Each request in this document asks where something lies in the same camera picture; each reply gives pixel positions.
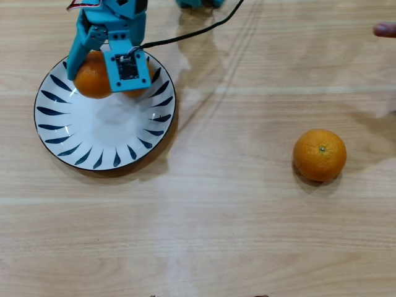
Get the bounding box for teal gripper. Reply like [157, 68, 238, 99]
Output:
[67, 9, 146, 80]

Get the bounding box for teal robot base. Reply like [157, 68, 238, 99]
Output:
[176, 0, 226, 9]

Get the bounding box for white plate with blue strokes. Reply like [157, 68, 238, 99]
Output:
[33, 49, 177, 171]

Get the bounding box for red and white wires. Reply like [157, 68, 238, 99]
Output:
[66, 0, 103, 12]

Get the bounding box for black camera cable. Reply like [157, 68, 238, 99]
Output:
[136, 0, 245, 52]

